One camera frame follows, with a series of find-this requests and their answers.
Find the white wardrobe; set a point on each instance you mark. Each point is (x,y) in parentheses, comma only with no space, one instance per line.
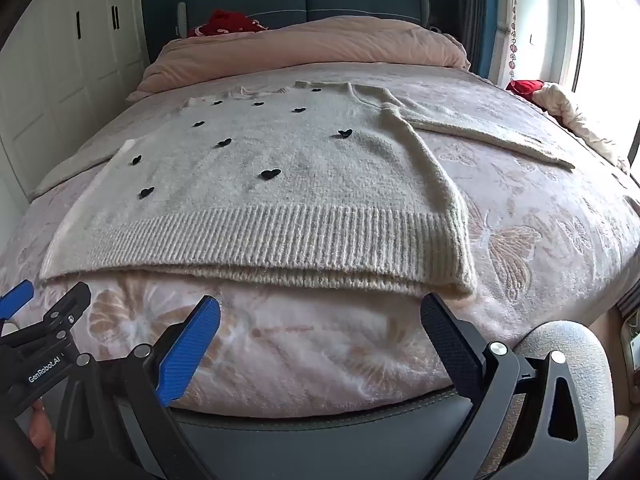
(65,70)

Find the red pillow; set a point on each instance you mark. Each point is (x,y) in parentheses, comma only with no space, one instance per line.
(225,22)

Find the person's left hand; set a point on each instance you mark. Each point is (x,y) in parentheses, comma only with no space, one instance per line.
(42,432)

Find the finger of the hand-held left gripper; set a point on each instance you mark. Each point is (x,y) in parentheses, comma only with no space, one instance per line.
(67,307)
(15,297)

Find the cream sweater with black hearts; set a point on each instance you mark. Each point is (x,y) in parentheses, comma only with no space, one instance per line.
(300,175)

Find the cream crumpled cloth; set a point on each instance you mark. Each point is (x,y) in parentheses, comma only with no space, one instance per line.
(575,115)

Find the blue padded headboard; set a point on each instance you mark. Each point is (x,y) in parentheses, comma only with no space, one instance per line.
(300,0)

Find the pink butterfly print blanket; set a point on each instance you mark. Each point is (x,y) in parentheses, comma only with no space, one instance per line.
(525,220)

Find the pink duvet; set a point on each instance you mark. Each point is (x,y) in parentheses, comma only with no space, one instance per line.
(310,42)

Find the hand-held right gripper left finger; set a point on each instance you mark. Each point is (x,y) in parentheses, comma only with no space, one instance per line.
(192,345)

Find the person's leg in fleece pants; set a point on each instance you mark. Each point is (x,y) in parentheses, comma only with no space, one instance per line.
(585,360)

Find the red cloth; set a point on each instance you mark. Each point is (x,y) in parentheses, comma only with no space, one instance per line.
(522,87)

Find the grey curtain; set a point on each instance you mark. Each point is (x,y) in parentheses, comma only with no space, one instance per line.
(475,10)

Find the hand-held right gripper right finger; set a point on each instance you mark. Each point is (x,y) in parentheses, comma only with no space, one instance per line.
(447,345)

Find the window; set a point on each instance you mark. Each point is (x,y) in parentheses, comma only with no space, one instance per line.
(610,60)

